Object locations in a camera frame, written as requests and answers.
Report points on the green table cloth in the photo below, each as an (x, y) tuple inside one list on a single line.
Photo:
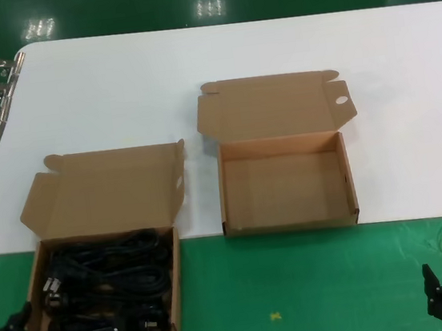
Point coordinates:
[(300, 285)]

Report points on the open brown cardboard box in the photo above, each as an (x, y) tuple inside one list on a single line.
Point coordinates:
[(279, 182), (107, 187)]

